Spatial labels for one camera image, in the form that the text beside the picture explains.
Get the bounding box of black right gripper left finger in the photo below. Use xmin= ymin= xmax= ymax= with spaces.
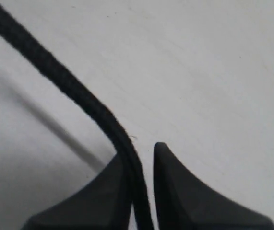
xmin=23 ymin=155 xmax=131 ymax=230

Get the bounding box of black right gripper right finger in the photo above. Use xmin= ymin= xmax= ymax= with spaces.
xmin=153 ymin=142 xmax=274 ymax=230

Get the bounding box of black cord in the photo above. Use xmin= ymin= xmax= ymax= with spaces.
xmin=0 ymin=0 xmax=154 ymax=230

